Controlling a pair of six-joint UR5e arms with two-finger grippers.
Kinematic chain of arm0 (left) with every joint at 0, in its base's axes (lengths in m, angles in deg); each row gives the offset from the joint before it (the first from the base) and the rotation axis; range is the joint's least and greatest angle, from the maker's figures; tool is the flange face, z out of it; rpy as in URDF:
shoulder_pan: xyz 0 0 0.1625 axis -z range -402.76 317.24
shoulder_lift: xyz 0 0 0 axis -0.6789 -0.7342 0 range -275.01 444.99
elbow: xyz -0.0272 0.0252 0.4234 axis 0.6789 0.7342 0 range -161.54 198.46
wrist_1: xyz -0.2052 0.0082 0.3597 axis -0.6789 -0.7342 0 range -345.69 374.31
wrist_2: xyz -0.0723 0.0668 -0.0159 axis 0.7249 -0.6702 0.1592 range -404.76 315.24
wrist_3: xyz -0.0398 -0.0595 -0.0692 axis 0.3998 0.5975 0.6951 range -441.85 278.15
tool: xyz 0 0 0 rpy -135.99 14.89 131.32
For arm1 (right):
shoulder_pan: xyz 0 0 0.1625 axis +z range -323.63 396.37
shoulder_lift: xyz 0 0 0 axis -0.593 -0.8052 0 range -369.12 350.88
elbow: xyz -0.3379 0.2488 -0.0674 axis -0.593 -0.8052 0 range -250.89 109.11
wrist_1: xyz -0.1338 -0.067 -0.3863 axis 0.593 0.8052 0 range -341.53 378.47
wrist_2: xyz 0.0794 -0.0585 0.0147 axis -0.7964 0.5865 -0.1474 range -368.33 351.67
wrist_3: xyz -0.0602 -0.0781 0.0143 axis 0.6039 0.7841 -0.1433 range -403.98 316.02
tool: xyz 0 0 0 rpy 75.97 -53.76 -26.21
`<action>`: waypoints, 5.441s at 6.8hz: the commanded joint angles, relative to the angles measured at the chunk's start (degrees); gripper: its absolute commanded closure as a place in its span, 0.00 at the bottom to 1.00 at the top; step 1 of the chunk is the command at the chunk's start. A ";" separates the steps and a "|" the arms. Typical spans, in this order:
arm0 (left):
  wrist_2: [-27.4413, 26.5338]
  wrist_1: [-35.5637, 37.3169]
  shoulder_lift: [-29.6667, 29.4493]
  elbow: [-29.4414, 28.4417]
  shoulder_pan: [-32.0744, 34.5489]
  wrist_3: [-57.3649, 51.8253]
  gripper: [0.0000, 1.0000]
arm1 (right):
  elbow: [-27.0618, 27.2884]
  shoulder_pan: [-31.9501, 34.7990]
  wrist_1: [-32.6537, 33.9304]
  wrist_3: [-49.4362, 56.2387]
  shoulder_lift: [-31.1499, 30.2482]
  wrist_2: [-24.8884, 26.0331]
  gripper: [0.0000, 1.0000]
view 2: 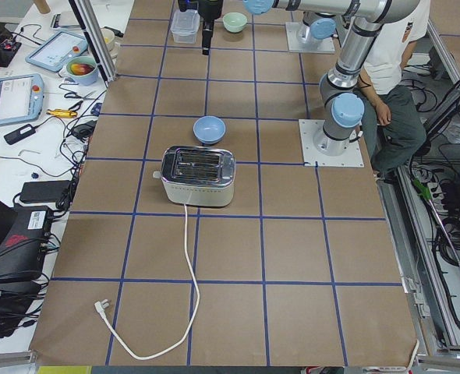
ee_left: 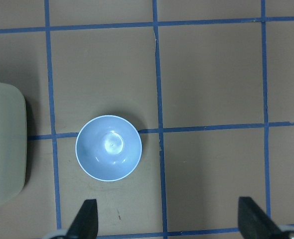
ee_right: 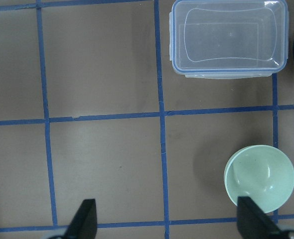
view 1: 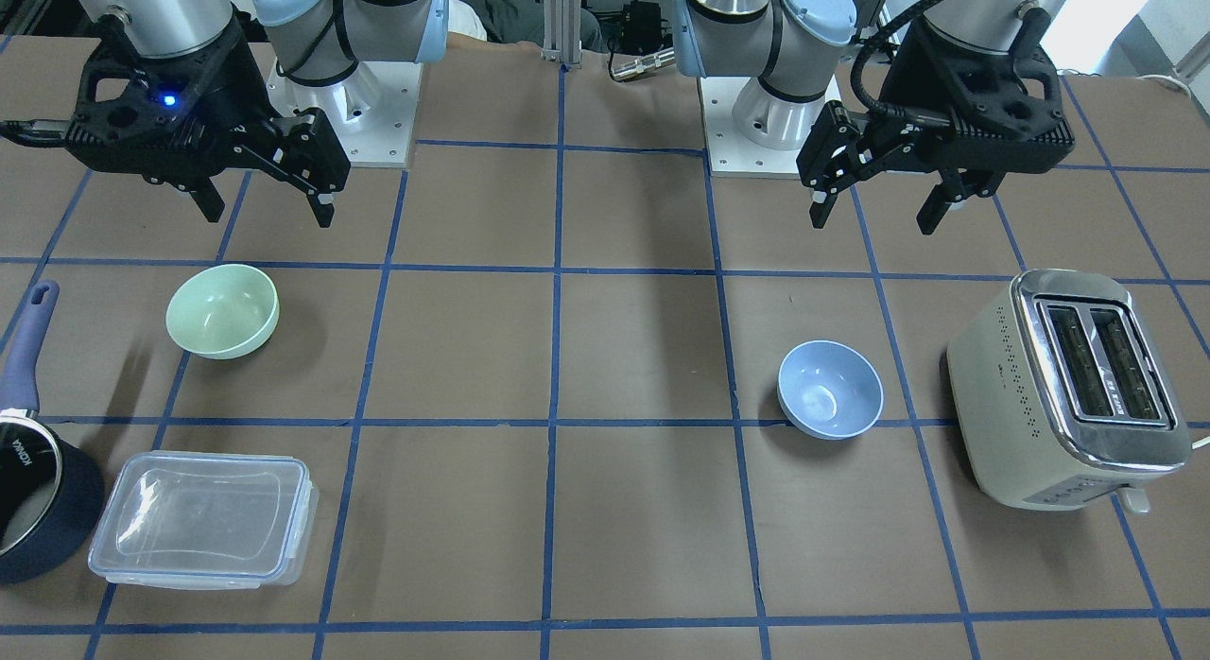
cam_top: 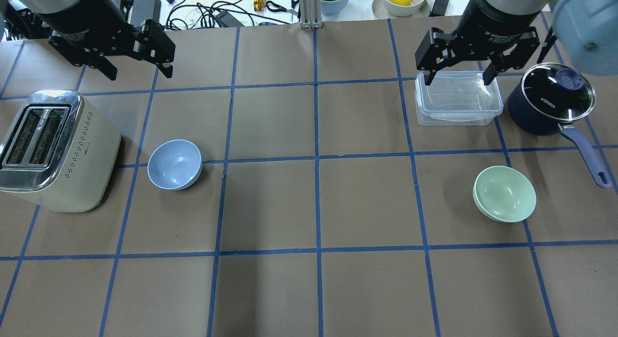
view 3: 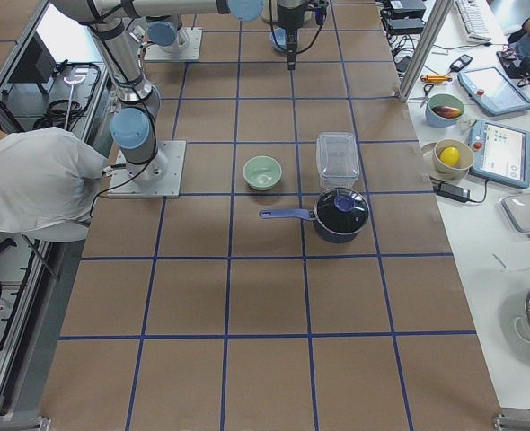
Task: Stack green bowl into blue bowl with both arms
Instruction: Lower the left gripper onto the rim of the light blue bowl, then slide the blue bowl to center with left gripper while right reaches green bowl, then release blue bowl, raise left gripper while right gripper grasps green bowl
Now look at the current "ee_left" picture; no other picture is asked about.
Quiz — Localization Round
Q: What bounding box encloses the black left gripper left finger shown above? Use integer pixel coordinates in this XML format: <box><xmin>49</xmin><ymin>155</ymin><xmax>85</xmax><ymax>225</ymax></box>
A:
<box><xmin>43</xmin><ymin>199</ymin><xmax>99</xmax><ymax>239</ymax></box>

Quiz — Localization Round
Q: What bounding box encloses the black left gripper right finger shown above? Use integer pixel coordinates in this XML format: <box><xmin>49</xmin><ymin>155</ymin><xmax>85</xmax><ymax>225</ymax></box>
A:
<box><xmin>237</xmin><ymin>197</ymin><xmax>294</xmax><ymax>239</ymax></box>

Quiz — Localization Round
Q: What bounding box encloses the blue plastic bowl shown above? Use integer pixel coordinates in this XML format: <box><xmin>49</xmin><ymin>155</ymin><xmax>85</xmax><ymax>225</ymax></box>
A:
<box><xmin>75</xmin><ymin>115</ymin><xmax>143</xmax><ymax>182</ymax></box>

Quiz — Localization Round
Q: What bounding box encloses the white perforated device housing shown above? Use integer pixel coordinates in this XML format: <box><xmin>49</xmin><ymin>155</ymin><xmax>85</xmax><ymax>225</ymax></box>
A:
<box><xmin>0</xmin><ymin>82</ymin><xmax>27</xmax><ymax>206</ymax></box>

